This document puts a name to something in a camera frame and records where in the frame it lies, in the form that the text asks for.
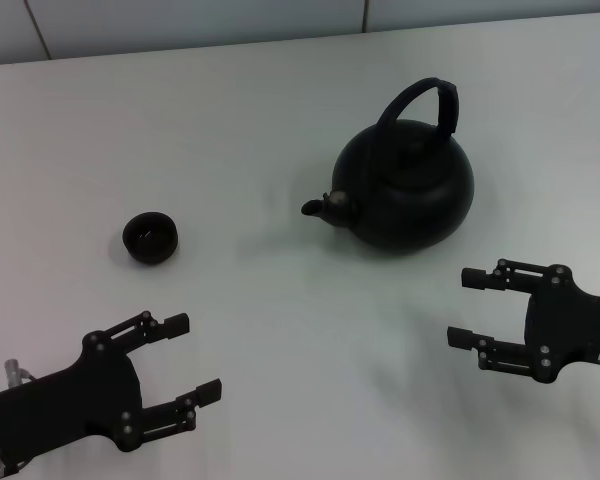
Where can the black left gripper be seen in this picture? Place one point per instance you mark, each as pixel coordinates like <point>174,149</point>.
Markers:
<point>80,400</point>

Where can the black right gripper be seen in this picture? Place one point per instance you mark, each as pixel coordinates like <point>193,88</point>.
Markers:
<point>575,325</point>

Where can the small black teacup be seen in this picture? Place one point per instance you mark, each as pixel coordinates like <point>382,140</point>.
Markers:
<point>150,237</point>

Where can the black round teapot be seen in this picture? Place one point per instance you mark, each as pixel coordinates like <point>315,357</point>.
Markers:
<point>405,200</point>

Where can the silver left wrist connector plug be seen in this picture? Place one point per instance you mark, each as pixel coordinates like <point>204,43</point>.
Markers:
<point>13,370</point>

